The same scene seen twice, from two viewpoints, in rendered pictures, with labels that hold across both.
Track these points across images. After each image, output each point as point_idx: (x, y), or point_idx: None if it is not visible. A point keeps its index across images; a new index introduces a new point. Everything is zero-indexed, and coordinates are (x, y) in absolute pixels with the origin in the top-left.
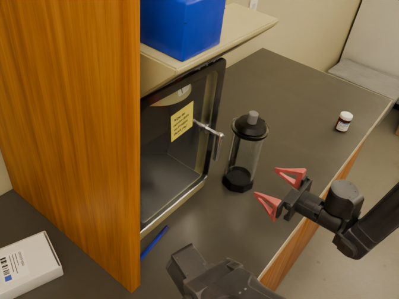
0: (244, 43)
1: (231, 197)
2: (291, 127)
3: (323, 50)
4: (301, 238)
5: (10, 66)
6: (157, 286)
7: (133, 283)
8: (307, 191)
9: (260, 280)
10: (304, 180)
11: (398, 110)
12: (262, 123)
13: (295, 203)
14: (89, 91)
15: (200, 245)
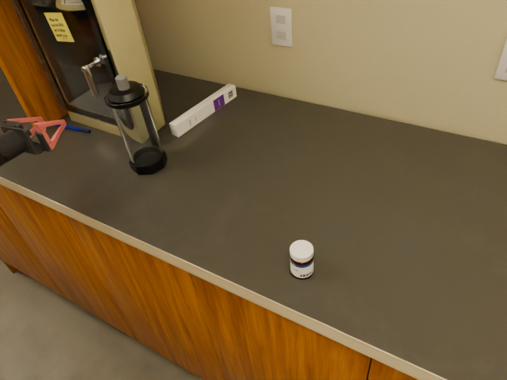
0: (496, 117)
1: (126, 162)
2: (278, 204)
3: None
4: (239, 363)
5: None
6: (36, 139)
7: (32, 122)
8: (15, 134)
9: (103, 257)
10: (38, 137)
11: None
12: (122, 93)
13: (4, 129)
14: None
15: (69, 152)
